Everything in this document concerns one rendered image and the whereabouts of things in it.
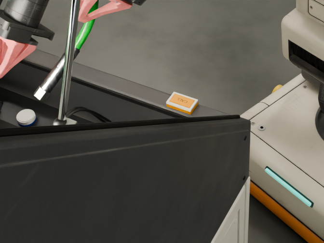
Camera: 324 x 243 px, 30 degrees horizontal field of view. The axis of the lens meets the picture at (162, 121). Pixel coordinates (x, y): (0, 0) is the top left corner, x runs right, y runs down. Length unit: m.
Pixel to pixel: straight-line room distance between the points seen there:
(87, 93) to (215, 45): 1.54
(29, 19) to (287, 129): 1.18
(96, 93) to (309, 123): 0.97
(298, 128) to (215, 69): 0.71
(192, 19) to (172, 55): 0.26
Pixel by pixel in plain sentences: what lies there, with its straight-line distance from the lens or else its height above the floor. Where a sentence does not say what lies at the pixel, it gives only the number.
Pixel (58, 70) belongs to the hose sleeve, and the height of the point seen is 1.14.
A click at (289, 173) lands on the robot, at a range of 1.86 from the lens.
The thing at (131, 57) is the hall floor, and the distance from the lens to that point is 2.67.
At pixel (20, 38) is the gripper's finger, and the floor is 1.17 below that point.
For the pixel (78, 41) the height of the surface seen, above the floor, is 1.17.
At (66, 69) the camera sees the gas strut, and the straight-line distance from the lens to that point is 0.57.
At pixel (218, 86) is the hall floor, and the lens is 2.50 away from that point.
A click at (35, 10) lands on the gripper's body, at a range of 0.95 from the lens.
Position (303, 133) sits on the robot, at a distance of 1.96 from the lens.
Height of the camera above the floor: 1.73
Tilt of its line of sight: 47 degrees down
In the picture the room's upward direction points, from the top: 7 degrees counter-clockwise
